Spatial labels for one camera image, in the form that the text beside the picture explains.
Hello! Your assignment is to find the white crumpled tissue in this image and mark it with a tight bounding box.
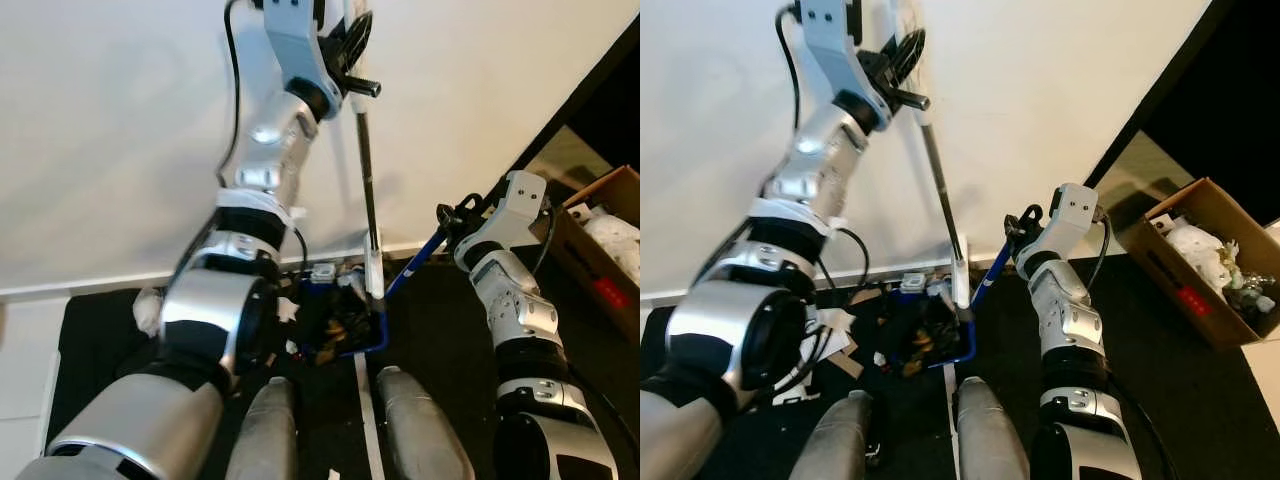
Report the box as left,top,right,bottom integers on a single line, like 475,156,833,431
133,288,166,336

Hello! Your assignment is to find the grey right robot leg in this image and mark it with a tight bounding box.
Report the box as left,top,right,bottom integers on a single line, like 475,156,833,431
375,367,476,480
955,378,1031,480

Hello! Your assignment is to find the black-shaft broom with white head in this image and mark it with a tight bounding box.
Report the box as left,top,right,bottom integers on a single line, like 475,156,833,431
890,0,973,309
343,0,388,313

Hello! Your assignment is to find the white tape strip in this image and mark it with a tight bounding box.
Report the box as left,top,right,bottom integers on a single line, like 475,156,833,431
942,365,966,480
355,350,386,480

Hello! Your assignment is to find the grey left robot leg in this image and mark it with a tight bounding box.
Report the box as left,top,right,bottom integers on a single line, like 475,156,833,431
225,378,299,480
810,390,881,480

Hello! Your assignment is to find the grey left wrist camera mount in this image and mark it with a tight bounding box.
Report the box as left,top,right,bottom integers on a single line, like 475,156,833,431
800,0,886,106
262,0,346,96

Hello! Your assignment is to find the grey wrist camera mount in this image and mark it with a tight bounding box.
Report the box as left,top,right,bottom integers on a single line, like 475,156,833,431
262,0,346,96
800,0,886,106
1045,183,1101,256
480,170,551,246

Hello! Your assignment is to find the black floor mat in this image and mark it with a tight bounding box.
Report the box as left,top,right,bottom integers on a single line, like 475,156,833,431
640,255,1280,480
45,250,641,480

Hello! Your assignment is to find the open cardboard trash box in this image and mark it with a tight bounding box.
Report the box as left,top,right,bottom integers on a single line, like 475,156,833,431
545,165,641,346
1118,178,1280,349

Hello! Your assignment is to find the grey robot leg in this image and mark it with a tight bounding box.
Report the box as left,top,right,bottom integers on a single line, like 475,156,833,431
225,378,299,480
810,390,881,480
955,378,1031,480
375,367,476,480

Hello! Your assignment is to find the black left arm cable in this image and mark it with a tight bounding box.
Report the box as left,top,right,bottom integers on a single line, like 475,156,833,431
222,0,266,171
775,0,816,76

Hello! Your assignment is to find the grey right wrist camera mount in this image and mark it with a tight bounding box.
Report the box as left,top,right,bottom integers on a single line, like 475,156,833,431
1045,183,1101,256
480,170,551,246

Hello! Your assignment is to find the blue long-handled dustpan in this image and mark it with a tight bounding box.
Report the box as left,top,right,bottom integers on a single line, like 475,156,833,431
885,240,1019,373
295,228,453,363

